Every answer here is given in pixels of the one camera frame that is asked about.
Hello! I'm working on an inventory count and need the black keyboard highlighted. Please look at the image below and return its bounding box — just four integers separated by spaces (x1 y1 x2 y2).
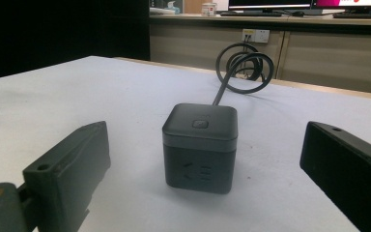
219 11 283 17
332 12 371 19

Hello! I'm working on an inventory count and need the tissue box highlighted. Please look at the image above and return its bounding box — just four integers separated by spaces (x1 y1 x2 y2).
160 0 182 15

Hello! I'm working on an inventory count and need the black coiled power cable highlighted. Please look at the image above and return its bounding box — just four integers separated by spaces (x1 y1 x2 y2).
212 43 275 106

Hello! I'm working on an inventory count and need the white cup with red print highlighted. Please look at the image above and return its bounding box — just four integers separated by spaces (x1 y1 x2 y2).
201 2 217 16

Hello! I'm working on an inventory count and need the computer monitor with pink screen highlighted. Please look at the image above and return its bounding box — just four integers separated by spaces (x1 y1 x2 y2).
314 0 371 14

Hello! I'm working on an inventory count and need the black curtain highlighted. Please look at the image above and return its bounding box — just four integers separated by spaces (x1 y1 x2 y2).
0 0 151 82

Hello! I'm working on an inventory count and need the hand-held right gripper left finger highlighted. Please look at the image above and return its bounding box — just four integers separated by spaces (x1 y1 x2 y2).
22 121 112 232

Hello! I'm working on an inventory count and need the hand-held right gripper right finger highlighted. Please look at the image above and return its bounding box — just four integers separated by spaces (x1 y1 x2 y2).
300 121 371 232

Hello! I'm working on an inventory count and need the black cube power socket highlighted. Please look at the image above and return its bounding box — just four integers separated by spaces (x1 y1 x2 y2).
161 102 239 195

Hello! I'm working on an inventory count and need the white wall outlet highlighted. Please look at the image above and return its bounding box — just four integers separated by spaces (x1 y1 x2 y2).
241 28 271 44

